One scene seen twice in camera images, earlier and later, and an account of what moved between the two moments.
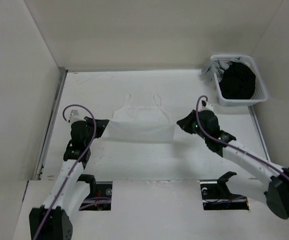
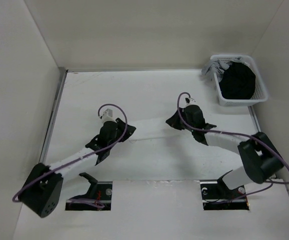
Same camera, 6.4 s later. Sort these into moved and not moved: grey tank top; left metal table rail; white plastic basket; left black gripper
Moved: left black gripper
Not moved: white plastic basket; left metal table rail; grey tank top
